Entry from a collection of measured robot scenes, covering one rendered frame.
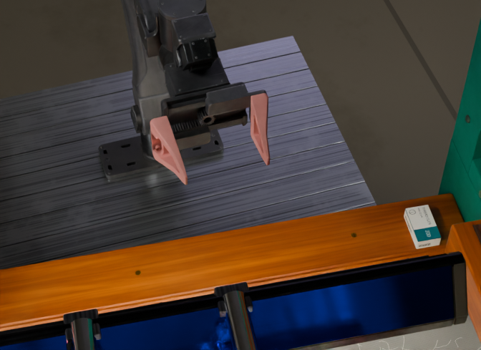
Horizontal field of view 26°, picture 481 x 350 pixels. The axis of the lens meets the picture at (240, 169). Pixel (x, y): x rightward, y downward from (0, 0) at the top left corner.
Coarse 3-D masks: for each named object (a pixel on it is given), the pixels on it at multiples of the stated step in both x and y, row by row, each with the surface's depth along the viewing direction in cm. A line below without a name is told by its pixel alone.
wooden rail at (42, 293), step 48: (192, 240) 150; (240, 240) 150; (288, 240) 150; (336, 240) 150; (384, 240) 150; (0, 288) 144; (48, 288) 144; (96, 288) 144; (144, 288) 144; (192, 288) 144
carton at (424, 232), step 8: (408, 208) 151; (416, 208) 151; (424, 208) 151; (408, 216) 150; (416, 216) 150; (424, 216) 150; (432, 216) 150; (408, 224) 151; (416, 224) 149; (424, 224) 149; (432, 224) 149; (416, 232) 148; (424, 232) 148; (432, 232) 148; (416, 240) 148; (424, 240) 147; (432, 240) 148
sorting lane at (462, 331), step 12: (468, 324) 144; (396, 336) 142; (408, 336) 142; (420, 336) 142; (432, 336) 142; (444, 336) 142; (456, 336) 142; (468, 336) 142; (336, 348) 141; (348, 348) 141; (360, 348) 141; (372, 348) 141; (384, 348) 141; (396, 348) 141; (408, 348) 141; (420, 348) 141; (432, 348) 141; (444, 348) 141; (456, 348) 141; (468, 348) 141; (480, 348) 141
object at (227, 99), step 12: (216, 96) 121; (228, 96) 121; (240, 96) 121; (252, 96) 121; (264, 96) 121; (216, 108) 121; (228, 108) 121; (240, 108) 122; (252, 108) 121; (264, 108) 120; (252, 120) 123; (264, 120) 120; (252, 132) 124; (264, 132) 119; (264, 144) 119; (264, 156) 120
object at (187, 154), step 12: (216, 132) 174; (108, 144) 172; (120, 144) 172; (132, 144) 172; (144, 144) 169; (216, 144) 174; (108, 156) 171; (120, 156) 171; (132, 156) 171; (144, 156) 170; (192, 156) 171; (204, 156) 172; (108, 168) 170; (120, 168) 169; (132, 168) 169; (144, 168) 169; (156, 168) 170
